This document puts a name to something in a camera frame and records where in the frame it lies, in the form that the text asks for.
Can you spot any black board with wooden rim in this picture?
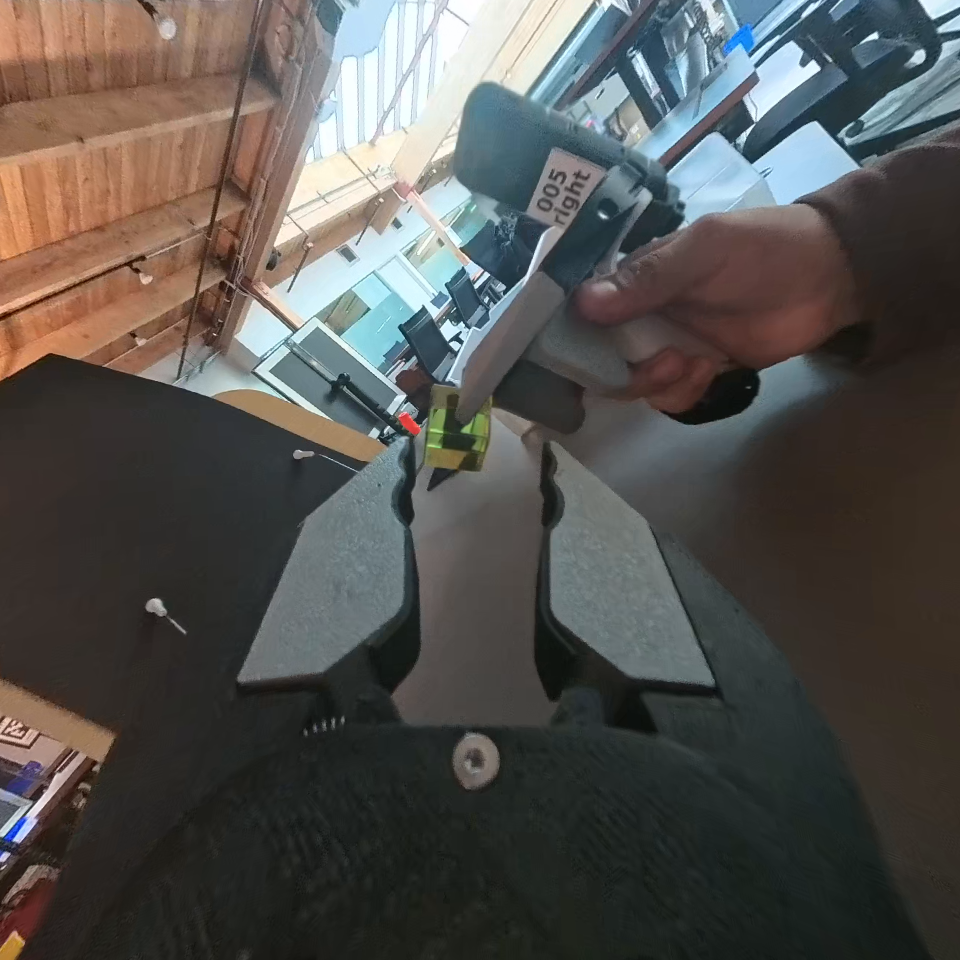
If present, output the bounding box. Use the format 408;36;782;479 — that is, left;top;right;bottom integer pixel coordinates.
0;352;391;760

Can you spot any person's right hand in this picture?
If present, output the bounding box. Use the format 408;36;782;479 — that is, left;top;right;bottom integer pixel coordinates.
576;201;865;415

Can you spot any white office table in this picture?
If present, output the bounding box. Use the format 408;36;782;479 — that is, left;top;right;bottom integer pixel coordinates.
663;120;860;211
622;48;760;170

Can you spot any black office chair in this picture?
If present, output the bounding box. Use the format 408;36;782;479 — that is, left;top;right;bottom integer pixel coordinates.
444;268;498;331
397;306;466;378

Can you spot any white-framed dark panel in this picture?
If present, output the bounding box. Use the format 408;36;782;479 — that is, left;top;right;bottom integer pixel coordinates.
253;317;410;440

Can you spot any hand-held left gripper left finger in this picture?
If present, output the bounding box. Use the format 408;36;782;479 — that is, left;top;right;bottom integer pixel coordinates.
235;437;423;700

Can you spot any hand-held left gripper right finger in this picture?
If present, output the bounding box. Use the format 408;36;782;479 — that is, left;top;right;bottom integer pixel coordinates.
534;441;717;705

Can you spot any black swivel chair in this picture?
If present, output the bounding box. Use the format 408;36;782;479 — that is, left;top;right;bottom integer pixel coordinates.
746;0;946;162

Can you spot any white-headed pin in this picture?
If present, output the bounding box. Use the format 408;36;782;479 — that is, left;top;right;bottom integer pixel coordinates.
144;596;189;637
292;447;361;475

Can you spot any green transparent cube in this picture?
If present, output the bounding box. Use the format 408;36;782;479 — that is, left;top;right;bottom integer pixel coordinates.
423;384;494;475

